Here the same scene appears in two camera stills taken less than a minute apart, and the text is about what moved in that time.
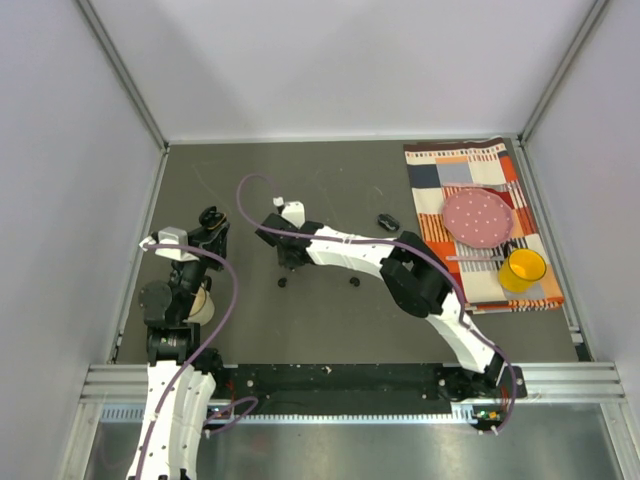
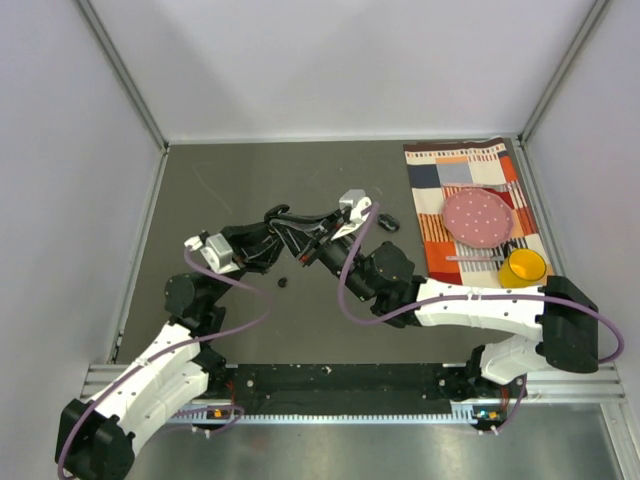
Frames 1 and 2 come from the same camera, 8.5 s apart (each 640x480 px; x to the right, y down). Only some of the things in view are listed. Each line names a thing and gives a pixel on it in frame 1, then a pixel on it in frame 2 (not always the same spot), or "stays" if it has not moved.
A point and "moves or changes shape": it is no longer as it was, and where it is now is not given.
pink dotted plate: [477, 218] stays
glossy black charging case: [210, 218] moves or changes shape
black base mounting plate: [359, 389] stays
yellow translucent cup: [521, 270] stays
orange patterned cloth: [441, 170] stays
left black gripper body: [202, 246] to [239, 252]
